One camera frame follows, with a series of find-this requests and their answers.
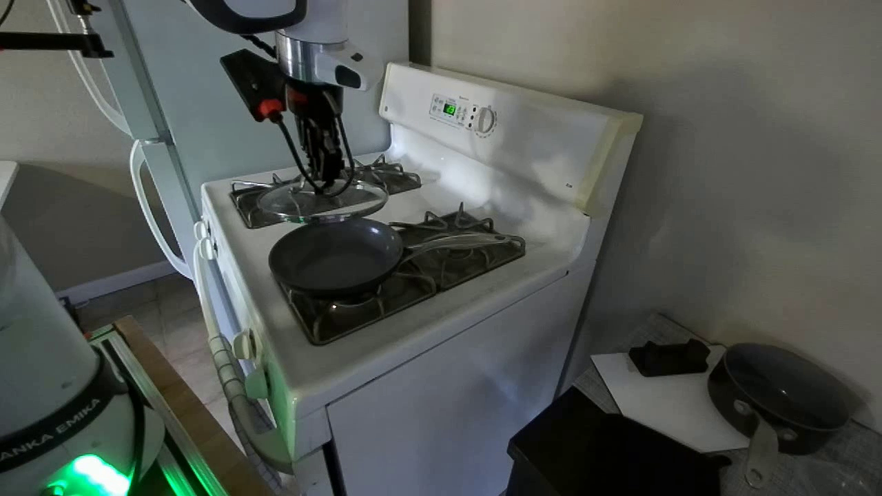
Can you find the round glass lid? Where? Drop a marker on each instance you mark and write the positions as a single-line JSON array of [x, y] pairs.
[[285, 205]]

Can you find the black mounting bar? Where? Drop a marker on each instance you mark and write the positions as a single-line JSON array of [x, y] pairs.
[[55, 41]]

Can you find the white oven control dial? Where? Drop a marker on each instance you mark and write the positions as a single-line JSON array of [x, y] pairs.
[[485, 120]]

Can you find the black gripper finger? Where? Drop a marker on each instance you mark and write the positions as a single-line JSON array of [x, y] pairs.
[[317, 163], [336, 157]]

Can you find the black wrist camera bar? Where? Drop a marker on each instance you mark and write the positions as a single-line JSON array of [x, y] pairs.
[[249, 77]]

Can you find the flat white board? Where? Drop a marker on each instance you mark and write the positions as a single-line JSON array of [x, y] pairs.
[[662, 404]]

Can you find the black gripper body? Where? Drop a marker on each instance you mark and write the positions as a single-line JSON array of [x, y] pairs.
[[319, 110]]

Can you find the white stove knob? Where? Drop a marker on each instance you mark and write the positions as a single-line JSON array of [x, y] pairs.
[[243, 346], [208, 247]]

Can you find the wooden table edge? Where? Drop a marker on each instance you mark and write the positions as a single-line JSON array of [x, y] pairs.
[[181, 415]]

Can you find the white gas stove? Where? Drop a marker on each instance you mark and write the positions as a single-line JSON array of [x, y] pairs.
[[442, 415]]

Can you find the gray-blue refrigerator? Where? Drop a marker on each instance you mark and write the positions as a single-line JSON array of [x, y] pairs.
[[181, 120]]

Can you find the small black block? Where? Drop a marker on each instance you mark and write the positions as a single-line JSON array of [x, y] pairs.
[[668, 360]]

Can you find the black plastic bin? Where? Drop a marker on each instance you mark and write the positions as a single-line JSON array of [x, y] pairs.
[[595, 456]]

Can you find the gray frying pan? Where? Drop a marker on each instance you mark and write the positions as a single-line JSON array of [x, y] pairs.
[[333, 258]]

